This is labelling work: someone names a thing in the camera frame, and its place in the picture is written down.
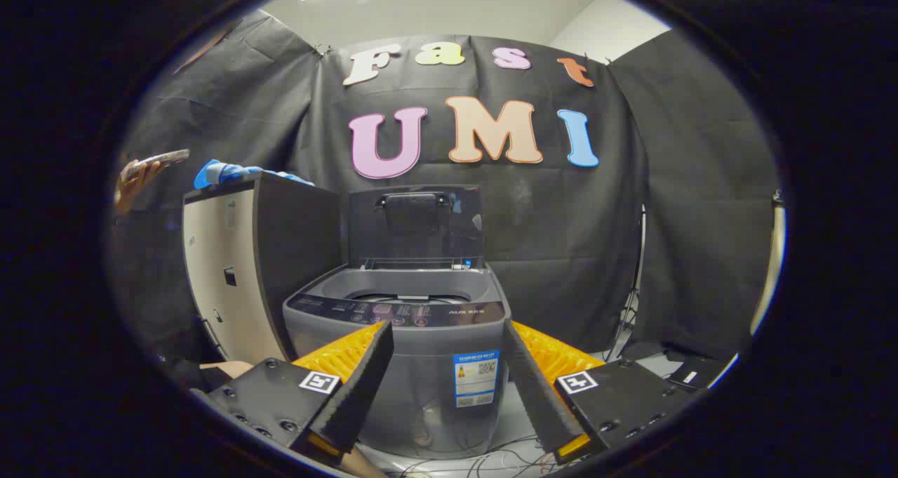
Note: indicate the grey washing machine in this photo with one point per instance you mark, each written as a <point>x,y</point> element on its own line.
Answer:
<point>421,366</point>

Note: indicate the smartphone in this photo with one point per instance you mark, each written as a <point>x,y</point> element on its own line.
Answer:
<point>165,158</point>

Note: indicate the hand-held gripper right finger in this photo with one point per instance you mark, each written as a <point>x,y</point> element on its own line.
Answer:
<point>533,387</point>

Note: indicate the black backdrop cloth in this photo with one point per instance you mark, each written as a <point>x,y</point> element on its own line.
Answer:
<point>561,218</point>

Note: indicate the black light stand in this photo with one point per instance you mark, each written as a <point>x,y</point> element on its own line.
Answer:
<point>640,267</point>

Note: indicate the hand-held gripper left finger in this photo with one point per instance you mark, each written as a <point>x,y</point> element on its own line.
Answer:
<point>365,387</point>

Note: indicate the beige cabinet with dark top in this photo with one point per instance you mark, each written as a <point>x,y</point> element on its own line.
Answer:
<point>224,288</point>

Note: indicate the black box with white label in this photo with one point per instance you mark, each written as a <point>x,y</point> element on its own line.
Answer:
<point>691,376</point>

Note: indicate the brown cardboard piece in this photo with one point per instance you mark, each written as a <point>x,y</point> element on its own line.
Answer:
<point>228,371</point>

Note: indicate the light blue shirt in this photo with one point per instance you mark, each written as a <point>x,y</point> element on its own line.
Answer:
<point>224,173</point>

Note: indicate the dark washing machine lid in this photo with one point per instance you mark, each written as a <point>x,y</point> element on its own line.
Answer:
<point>456,225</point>

